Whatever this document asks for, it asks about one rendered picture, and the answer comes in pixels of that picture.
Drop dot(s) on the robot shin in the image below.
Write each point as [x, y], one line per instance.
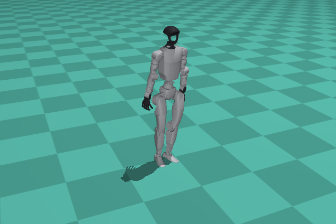
[159, 142]
[170, 140]

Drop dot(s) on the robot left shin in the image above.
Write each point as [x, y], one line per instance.
[170, 140]

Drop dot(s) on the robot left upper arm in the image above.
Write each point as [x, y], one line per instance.
[184, 68]

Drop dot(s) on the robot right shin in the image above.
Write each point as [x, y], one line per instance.
[159, 142]

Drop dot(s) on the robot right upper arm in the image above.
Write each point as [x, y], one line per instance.
[156, 57]

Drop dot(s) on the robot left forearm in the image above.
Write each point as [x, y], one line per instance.
[183, 82]

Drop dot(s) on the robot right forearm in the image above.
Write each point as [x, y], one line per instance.
[149, 87]

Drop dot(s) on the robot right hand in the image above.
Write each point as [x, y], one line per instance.
[146, 103]

